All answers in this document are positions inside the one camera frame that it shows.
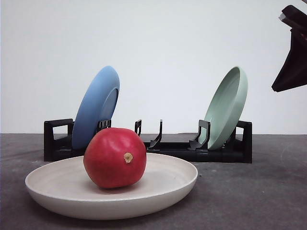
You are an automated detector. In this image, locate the green plate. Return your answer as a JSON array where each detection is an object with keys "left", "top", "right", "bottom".
[{"left": 206, "top": 67, "right": 248, "bottom": 150}]

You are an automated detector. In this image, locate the blue plate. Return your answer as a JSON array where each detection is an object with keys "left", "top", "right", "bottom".
[{"left": 72, "top": 66, "right": 120, "bottom": 150}]

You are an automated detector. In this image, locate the white plate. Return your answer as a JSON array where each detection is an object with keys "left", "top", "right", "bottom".
[{"left": 25, "top": 153, "right": 198, "bottom": 220}]

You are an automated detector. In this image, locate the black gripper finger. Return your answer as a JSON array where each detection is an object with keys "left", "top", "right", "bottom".
[{"left": 272, "top": 5, "right": 307, "bottom": 92}]

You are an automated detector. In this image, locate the red pomegranate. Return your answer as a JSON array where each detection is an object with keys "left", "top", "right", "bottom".
[{"left": 83, "top": 127, "right": 147, "bottom": 189}]

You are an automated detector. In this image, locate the black dish rack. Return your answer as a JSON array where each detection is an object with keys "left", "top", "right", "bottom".
[{"left": 44, "top": 119, "right": 252, "bottom": 164}]

